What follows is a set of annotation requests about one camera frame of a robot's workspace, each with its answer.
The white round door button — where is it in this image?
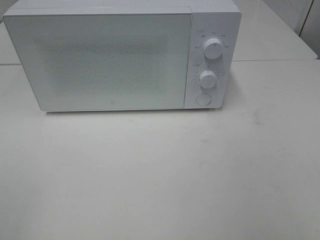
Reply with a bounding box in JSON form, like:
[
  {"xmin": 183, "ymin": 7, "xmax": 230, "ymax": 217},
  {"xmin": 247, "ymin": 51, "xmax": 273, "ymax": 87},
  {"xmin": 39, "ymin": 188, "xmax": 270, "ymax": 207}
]
[{"xmin": 196, "ymin": 93, "xmax": 212, "ymax": 106}]

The white microwave oven body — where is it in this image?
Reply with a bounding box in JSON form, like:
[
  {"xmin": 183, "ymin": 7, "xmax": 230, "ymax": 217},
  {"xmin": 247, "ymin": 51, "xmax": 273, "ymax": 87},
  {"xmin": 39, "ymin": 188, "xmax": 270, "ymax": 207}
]
[{"xmin": 2, "ymin": 0, "xmax": 242, "ymax": 111}]

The white microwave door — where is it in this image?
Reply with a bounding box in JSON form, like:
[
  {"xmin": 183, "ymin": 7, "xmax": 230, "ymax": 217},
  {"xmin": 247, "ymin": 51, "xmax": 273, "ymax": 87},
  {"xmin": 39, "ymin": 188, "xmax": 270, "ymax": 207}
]
[{"xmin": 4, "ymin": 14, "xmax": 191, "ymax": 112}]

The white microwave knob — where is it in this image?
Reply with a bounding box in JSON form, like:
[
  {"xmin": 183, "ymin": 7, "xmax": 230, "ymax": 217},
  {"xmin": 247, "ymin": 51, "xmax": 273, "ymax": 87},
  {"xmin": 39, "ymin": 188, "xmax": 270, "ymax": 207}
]
[
  {"xmin": 203, "ymin": 36, "xmax": 223, "ymax": 60},
  {"xmin": 199, "ymin": 70, "xmax": 218, "ymax": 89}
]

